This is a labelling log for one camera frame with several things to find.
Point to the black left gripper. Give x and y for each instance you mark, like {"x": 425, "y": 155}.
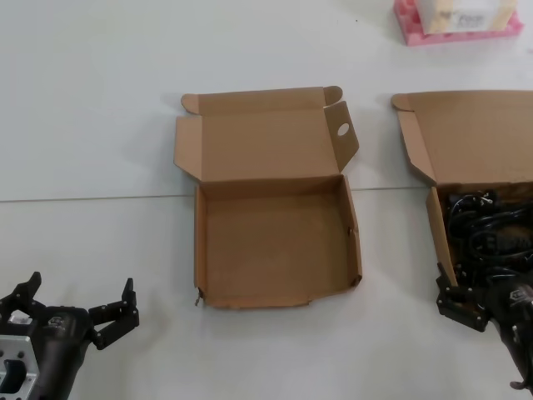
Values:
{"x": 58, "y": 329}

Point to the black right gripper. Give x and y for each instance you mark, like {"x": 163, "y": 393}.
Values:
{"x": 516, "y": 304}

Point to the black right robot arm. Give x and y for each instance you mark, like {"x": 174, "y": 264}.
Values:
{"x": 524, "y": 358}

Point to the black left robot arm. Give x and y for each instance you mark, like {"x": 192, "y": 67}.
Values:
{"x": 56, "y": 385}

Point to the open cardboard box with hole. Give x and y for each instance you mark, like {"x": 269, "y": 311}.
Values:
{"x": 270, "y": 233}

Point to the white box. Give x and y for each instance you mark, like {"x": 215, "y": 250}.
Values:
{"x": 458, "y": 14}

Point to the pink foam tray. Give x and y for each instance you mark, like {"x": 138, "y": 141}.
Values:
{"x": 458, "y": 37}

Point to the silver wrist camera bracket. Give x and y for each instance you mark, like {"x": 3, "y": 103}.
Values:
{"x": 16, "y": 354}

